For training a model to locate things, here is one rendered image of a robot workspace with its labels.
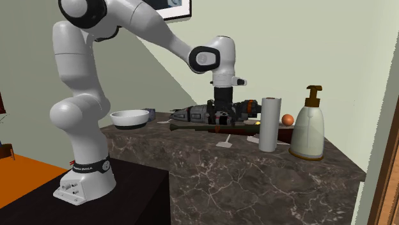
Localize black robot stand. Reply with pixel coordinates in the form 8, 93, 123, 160
0, 157, 172, 225

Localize white paper towel roll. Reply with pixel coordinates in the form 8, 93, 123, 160
258, 97, 282, 153

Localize framed wall picture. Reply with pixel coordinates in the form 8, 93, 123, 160
141, 0, 192, 21

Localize white soap dispenser brown pump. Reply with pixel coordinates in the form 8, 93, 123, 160
288, 84, 325, 162

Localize small grey box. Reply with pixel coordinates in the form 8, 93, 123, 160
142, 107, 156, 123

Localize orange egg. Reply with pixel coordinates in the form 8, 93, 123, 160
281, 114, 295, 127

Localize dark red wooden furniture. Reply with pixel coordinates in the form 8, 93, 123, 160
0, 91, 16, 161

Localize dark green rocket launcher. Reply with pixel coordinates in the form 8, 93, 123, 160
169, 123, 262, 137

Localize white bowl with black base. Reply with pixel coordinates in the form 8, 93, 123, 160
109, 109, 150, 130

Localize grey spaceship model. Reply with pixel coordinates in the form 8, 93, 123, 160
169, 99, 262, 126

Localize wooden door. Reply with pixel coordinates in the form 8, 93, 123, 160
368, 96, 399, 225

